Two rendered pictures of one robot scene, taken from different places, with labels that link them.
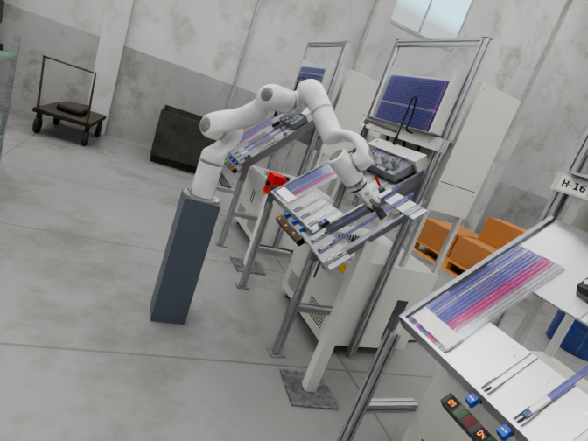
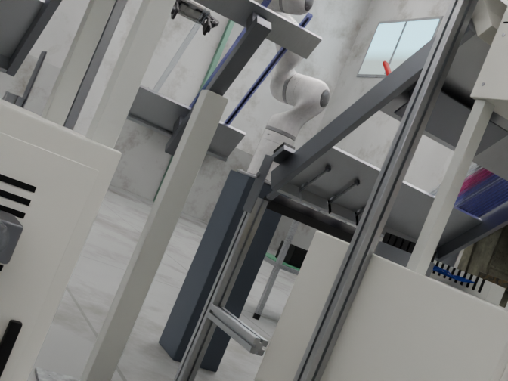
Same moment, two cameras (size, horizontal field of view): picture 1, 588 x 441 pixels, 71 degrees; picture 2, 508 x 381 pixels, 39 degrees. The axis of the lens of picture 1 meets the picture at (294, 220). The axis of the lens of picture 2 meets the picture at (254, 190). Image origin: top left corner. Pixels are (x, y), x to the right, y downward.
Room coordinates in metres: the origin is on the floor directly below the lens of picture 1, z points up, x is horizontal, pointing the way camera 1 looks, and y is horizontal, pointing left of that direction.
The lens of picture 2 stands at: (1.95, -2.19, 0.63)
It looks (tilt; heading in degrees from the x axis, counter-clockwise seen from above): 1 degrees up; 89
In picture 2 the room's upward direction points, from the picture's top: 23 degrees clockwise
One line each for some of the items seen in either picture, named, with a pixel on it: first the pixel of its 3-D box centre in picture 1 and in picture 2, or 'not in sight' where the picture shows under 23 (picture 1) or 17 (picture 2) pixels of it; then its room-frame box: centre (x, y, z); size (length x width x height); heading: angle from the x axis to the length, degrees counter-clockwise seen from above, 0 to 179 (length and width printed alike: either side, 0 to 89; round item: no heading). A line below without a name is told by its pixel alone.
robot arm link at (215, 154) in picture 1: (222, 141); (298, 107); (2.05, 0.47, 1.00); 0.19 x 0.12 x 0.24; 145
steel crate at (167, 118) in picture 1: (184, 139); not in sight; (5.84, 1.87, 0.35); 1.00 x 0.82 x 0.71; 22
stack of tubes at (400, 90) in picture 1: (416, 104); not in sight; (2.52, -0.44, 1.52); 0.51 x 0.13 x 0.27; 28
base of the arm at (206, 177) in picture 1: (206, 179); (270, 158); (2.03, 0.49, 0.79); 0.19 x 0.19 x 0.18
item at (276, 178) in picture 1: (262, 221); not in sight; (3.05, 0.23, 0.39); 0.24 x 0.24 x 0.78; 28
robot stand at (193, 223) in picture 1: (183, 257); (223, 269); (2.03, 0.49, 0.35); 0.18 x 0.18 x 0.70; 24
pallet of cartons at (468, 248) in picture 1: (474, 244); not in sight; (5.46, -2.39, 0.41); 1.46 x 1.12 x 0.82; 24
